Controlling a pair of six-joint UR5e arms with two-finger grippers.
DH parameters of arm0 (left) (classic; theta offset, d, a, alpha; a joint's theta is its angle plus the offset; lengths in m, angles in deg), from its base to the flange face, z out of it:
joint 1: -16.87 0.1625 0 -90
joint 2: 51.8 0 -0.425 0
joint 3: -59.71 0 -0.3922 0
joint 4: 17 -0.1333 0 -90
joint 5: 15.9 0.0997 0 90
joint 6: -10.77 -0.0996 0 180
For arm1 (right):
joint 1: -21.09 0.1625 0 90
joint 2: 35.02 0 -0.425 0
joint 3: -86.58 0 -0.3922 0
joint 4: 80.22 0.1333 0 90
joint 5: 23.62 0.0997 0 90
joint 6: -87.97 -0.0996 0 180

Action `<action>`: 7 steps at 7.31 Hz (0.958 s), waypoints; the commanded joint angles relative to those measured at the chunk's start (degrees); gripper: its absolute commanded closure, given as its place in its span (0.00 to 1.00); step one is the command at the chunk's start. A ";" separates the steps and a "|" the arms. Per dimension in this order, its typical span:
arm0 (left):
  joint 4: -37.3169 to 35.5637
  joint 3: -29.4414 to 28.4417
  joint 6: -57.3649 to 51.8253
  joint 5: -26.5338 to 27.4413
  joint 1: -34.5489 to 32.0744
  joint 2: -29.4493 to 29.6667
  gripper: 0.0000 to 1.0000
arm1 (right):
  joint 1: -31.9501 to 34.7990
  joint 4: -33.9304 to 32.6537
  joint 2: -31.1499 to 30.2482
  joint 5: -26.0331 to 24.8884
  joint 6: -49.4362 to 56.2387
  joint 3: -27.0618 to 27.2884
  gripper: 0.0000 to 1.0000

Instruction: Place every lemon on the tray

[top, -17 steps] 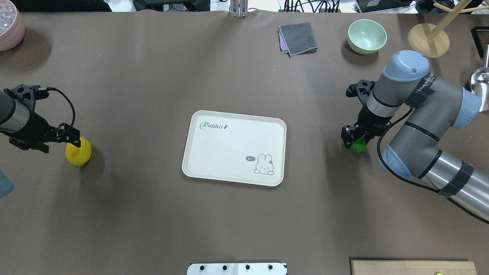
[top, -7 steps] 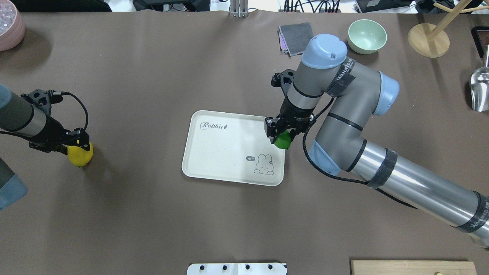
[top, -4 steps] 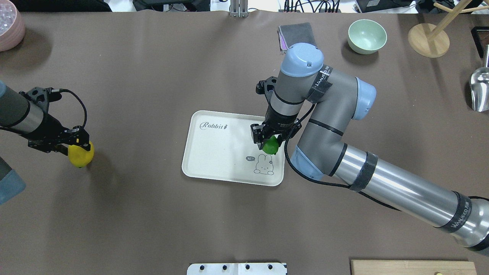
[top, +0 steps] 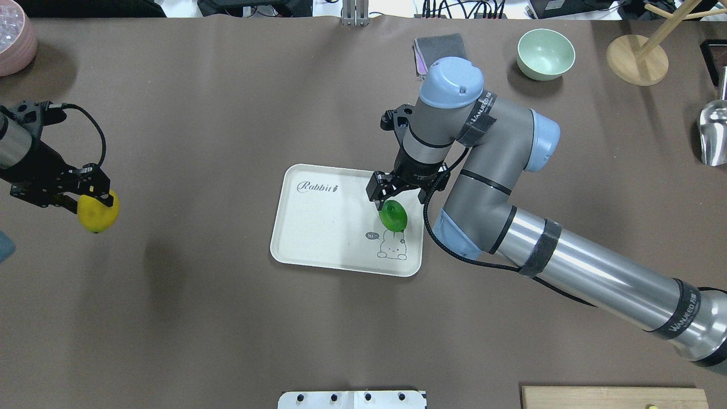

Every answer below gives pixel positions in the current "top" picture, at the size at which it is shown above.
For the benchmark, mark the yellow lemon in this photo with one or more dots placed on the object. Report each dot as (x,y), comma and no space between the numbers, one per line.
(96,217)

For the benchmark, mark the green lime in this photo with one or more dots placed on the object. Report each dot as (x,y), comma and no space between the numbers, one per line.
(393,216)

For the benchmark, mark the pink bowl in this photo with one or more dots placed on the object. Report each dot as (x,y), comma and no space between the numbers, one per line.
(19,43)

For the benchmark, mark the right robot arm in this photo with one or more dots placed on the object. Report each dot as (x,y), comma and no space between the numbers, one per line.
(502,140)

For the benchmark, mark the wooden mug tree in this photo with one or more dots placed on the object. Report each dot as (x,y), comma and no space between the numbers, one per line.
(640,60)

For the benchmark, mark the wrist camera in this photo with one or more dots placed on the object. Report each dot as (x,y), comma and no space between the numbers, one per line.
(396,120)
(34,116)

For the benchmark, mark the grey folded cloth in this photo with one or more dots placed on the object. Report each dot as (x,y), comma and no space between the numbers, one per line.
(430,49)

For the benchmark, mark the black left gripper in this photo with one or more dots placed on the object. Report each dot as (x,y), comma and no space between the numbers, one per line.
(38,165)

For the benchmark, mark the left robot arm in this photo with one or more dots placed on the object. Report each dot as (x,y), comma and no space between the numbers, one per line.
(15,136)

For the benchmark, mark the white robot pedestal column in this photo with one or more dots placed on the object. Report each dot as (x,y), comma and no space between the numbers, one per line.
(394,398)

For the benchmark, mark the bamboo cutting board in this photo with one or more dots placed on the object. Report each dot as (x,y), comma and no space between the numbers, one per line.
(612,397)

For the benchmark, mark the white rabbit print tray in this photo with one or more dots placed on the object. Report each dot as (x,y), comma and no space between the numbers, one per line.
(325,219)

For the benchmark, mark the metal scoop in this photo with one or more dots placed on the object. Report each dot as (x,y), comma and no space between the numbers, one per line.
(712,127)

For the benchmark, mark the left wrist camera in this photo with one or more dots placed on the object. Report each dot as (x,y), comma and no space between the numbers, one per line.
(34,116)

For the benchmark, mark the mint green bowl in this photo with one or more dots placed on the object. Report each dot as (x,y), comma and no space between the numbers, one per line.
(544,54)

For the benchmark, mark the aluminium frame post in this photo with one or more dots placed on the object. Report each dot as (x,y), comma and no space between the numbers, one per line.
(355,13)

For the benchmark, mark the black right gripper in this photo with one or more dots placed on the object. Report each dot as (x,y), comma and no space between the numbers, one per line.
(418,170)

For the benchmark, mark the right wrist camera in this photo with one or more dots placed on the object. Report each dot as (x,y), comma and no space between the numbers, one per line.
(396,120)

